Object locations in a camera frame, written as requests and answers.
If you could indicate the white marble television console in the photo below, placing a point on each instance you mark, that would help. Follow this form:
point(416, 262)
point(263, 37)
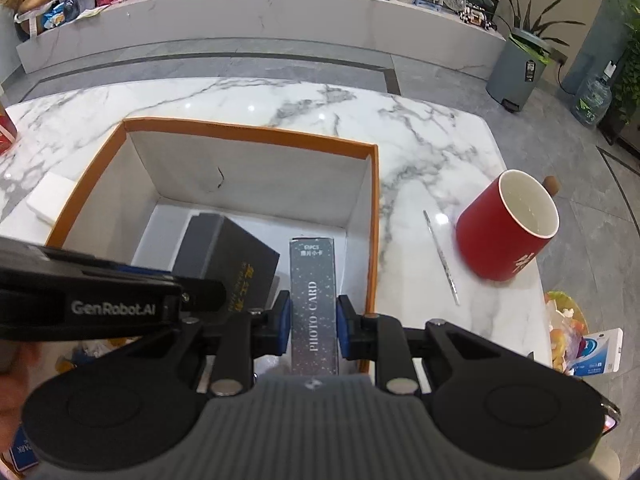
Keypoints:
point(250, 15)

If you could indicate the grey trash bin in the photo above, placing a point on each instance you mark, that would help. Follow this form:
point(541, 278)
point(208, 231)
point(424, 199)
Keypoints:
point(515, 70)

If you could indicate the silver glitter card box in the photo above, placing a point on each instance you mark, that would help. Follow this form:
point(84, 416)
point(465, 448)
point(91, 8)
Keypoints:
point(312, 280)

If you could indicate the thin silver metal rod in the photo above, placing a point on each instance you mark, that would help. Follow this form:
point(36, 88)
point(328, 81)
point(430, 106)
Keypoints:
point(442, 260)

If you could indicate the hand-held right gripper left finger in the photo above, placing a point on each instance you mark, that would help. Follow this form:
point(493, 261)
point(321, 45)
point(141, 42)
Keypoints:
point(283, 322)

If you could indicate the orange cardboard box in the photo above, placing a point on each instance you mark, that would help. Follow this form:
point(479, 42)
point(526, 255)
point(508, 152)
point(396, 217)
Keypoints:
point(250, 165)

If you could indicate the blue booklet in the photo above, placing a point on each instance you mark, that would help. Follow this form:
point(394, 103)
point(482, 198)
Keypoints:
point(17, 450)

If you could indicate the colourful snack bag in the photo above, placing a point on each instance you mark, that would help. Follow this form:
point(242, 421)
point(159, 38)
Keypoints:
point(562, 325)

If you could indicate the dried flower bouquet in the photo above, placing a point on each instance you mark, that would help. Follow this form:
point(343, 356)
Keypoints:
point(22, 2)

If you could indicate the sheet of paper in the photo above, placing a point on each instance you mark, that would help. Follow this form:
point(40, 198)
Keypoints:
point(92, 13)

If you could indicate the blue and white small box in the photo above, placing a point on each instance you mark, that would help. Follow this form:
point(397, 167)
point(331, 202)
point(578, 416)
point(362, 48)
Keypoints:
point(600, 350)

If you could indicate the leafy climbing plant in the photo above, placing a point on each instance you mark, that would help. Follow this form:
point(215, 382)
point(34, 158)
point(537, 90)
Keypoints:
point(630, 60)

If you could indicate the red and gold box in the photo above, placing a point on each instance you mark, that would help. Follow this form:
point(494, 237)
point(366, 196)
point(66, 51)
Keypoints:
point(6, 130)

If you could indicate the large water bottle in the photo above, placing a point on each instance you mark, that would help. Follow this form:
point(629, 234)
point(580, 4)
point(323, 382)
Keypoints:
point(592, 97)

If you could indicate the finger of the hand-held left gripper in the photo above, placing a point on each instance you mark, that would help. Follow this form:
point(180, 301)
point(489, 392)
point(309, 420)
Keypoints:
point(202, 294)
point(75, 267)

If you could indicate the red mug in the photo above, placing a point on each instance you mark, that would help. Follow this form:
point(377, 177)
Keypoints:
point(490, 240)

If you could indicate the blue snack bag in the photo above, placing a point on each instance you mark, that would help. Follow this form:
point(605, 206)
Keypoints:
point(60, 16)

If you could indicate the potted green plant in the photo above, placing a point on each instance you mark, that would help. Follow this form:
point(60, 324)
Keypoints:
point(530, 15)

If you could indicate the white block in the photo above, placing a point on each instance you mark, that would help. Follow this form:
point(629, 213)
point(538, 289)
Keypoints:
point(50, 197)

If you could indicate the black box with gold print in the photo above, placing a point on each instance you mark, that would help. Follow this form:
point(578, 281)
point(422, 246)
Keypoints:
point(225, 255)

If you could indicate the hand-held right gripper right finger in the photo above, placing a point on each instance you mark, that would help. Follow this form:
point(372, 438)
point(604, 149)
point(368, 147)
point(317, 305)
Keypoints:
point(343, 327)

